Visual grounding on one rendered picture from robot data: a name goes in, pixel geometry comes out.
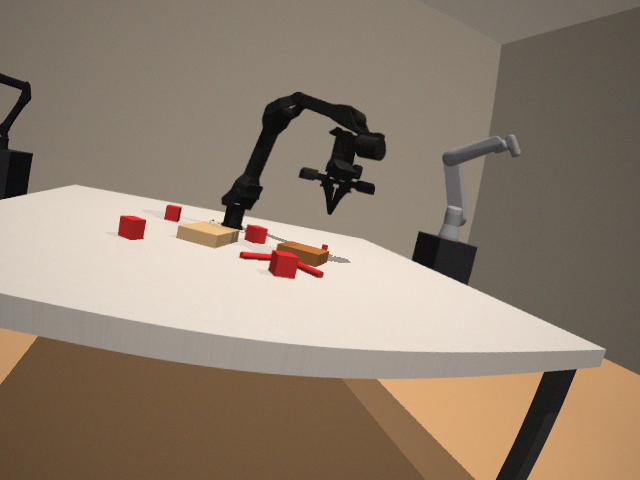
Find red cylindrical rod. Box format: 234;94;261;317
240;252;271;261
297;262;324;278

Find red cube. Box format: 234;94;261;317
118;215;146;240
164;205;182;222
269;250;299;279
244;224;268;244

